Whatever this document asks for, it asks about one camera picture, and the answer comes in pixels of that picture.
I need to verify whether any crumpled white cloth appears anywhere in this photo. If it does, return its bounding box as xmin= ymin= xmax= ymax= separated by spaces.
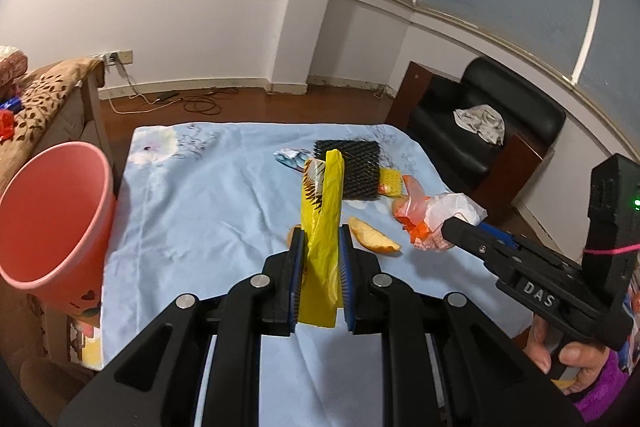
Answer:
xmin=454 ymin=104 xmax=506 ymax=146

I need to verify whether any colourful box under bin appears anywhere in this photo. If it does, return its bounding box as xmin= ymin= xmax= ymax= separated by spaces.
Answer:
xmin=66 ymin=317 xmax=103 ymax=372

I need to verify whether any blue small packet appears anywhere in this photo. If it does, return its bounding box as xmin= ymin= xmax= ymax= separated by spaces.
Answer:
xmin=0 ymin=96 xmax=23 ymax=114

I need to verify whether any light blue floral tablecloth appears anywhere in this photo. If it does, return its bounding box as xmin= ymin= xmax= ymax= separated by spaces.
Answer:
xmin=96 ymin=120 xmax=534 ymax=427

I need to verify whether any red plastic bag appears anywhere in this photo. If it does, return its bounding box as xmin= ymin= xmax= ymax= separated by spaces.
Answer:
xmin=0 ymin=109 xmax=14 ymax=142

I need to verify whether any orange peel piece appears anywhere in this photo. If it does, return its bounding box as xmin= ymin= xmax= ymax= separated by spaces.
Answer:
xmin=348 ymin=217 xmax=400 ymax=255

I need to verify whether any black foam net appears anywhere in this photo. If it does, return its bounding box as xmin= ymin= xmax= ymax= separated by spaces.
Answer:
xmin=314 ymin=140 xmax=381 ymax=202

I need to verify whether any blue silver snack wrapper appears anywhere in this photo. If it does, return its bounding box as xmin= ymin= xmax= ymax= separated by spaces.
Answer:
xmin=273 ymin=147 xmax=312 ymax=172

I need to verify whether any yellow plastic wrapper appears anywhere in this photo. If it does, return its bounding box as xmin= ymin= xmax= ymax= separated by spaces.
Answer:
xmin=298 ymin=150 xmax=345 ymax=329

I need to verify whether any brown walnut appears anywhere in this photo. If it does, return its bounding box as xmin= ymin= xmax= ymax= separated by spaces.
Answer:
xmin=286 ymin=224 xmax=299 ymax=248

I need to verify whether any cable on floor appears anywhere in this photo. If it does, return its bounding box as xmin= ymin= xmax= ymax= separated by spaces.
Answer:
xmin=106 ymin=56 xmax=241 ymax=117

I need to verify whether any right hand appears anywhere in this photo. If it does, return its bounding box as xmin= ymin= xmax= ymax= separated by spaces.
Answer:
xmin=524 ymin=315 xmax=610 ymax=395

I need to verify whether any yellow foam net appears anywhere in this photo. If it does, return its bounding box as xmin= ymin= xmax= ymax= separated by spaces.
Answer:
xmin=378 ymin=167 xmax=404 ymax=198

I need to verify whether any pink plastic trash bin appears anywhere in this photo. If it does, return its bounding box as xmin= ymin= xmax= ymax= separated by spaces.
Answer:
xmin=1 ymin=141 xmax=116 ymax=324

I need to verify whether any purple sleeve forearm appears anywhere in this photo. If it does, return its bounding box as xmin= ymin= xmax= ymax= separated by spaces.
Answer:
xmin=572 ymin=349 xmax=634 ymax=423

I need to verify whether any red dotted folded quilt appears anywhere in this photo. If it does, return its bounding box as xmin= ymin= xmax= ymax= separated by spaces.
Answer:
xmin=0 ymin=46 xmax=28 ymax=87

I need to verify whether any brown leaf pattern bed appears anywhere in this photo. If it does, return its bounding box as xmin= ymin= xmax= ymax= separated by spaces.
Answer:
xmin=1 ymin=57 xmax=113 ymax=187

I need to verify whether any red white plastic wrapper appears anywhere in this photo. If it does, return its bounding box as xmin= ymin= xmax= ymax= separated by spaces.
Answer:
xmin=392 ymin=176 xmax=488 ymax=251

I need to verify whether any black leather armchair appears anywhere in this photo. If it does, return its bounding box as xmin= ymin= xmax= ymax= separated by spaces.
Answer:
xmin=386 ymin=56 xmax=566 ymax=219

